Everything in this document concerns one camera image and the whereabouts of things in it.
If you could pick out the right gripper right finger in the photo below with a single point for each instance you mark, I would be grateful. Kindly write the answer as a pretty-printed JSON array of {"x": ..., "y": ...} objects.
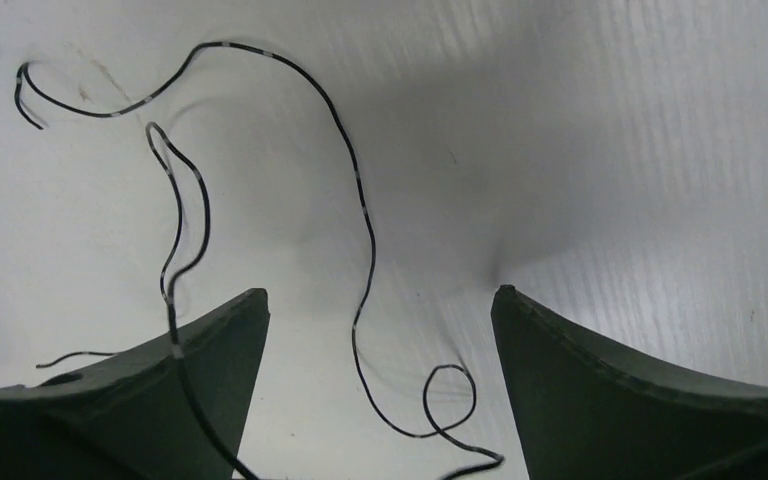
[{"x": 589, "y": 407}]

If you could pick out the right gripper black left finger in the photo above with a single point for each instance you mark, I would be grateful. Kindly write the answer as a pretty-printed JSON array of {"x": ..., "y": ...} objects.
[{"x": 126, "y": 417}]

